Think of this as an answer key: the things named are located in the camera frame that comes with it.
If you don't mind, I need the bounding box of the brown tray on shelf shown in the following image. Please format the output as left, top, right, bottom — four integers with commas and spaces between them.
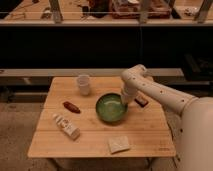
110, 0, 171, 19

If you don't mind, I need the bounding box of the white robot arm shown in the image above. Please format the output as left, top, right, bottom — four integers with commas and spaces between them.
121, 64, 213, 171

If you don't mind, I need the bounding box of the green ceramic bowl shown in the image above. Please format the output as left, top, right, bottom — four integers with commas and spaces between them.
95, 93, 128, 123

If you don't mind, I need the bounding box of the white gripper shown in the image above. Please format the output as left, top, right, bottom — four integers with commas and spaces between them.
121, 85, 137, 105

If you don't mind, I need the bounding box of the light wooden table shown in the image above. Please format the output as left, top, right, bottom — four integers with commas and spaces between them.
28, 77, 176, 159

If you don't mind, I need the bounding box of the dark brown rectangular bar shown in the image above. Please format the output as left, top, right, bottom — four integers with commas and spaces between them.
135, 94, 148, 107

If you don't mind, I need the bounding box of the translucent plastic cup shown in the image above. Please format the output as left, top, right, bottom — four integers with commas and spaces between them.
77, 74, 90, 96

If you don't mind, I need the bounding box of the reddish brown oblong object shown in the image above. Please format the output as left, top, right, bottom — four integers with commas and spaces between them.
63, 101, 80, 114

